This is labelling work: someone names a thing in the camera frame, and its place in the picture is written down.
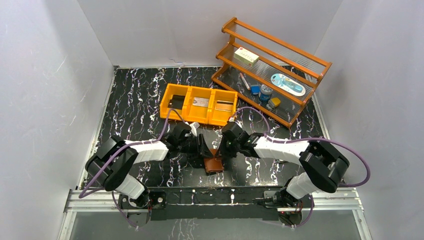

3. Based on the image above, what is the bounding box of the brown leather card holder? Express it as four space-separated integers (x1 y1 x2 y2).
203 148 224 176

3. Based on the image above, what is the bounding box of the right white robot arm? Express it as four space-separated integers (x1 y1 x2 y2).
216 122 350 206

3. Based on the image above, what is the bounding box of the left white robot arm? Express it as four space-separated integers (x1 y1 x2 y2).
85 122 214 207

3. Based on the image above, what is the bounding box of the black card in bin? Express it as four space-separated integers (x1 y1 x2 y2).
168 94 186 110

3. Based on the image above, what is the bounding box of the silver card in bin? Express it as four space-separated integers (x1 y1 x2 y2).
192 97 210 108

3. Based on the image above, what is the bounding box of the orange three-compartment bin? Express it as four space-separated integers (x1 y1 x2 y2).
159 83 238 127

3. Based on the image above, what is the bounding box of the white blue clip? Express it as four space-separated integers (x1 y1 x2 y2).
277 159 288 164

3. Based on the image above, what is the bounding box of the yellow grey sharpener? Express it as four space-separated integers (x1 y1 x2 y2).
266 97 281 110

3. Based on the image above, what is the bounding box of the red white pen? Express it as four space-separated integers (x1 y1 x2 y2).
239 72 251 90

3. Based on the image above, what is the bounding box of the blue round tin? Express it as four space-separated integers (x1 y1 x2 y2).
259 84 274 102

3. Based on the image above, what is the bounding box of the blue blister pack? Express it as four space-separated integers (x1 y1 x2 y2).
270 73 306 97

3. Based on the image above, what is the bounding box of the orange wooden shelf rack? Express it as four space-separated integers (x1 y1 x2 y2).
211 17 332 128

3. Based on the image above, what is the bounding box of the white cardboard box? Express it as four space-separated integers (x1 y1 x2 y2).
233 47 260 66

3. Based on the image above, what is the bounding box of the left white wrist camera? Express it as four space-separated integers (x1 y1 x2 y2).
186 122 200 137

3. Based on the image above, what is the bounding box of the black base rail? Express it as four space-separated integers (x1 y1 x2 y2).
118 186 311 224

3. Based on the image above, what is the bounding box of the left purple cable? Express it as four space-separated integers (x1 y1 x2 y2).
78 108 186 229

